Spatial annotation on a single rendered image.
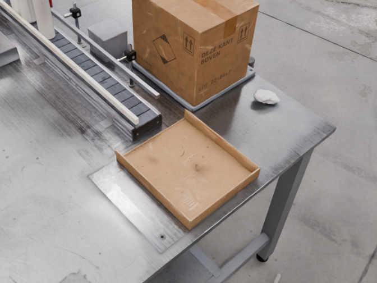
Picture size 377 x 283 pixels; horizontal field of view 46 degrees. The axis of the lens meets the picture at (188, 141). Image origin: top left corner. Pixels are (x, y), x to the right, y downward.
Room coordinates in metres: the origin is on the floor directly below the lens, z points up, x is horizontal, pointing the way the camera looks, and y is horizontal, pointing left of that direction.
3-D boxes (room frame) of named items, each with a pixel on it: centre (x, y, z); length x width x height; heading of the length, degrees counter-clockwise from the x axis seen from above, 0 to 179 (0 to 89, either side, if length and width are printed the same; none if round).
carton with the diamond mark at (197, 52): (1.21, 0.02, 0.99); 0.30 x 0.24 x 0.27; 46
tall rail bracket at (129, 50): (1.10, 0.21, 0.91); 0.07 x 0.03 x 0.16; 136
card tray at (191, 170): (0.79, 0.00, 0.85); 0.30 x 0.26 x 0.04; 46
